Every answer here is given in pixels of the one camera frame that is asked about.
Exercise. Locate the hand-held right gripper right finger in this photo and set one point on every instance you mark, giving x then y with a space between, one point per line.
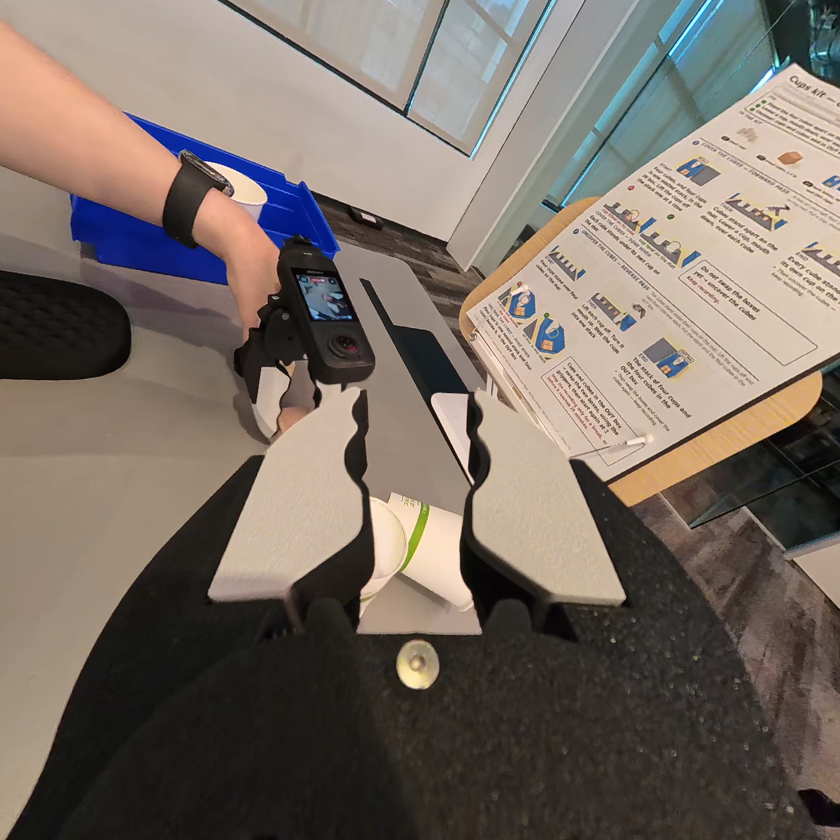
538 525

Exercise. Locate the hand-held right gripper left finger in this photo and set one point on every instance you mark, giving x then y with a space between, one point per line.
289 512

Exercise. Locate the white paper cup green stripe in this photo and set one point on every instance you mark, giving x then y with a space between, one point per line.
439 544
384 544
246 190

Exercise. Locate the blue plastic bin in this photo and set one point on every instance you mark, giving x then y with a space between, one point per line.
131 229

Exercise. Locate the person's left forearm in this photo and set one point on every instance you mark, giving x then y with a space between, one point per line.
85 131

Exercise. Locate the person's left hand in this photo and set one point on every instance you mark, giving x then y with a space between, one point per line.
243 262

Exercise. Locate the small black floor object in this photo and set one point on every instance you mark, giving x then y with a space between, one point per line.
365 217

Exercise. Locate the white plastic lid tray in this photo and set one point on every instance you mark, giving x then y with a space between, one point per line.
453 420

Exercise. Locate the white sheet pin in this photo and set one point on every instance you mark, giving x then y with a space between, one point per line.
647 438

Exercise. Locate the black wrist watch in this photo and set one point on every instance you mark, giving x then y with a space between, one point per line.
184 203

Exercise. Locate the light wooden stand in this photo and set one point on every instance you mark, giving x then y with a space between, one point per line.
722 446

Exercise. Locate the black chair armrest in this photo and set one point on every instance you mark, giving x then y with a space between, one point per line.
59 321

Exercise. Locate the printed instruction sheet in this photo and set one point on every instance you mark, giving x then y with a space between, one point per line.
689 262

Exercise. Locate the large white-framed window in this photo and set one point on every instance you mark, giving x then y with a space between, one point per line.
459 65

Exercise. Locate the narrow glass window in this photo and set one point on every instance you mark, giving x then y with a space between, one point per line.
656 98

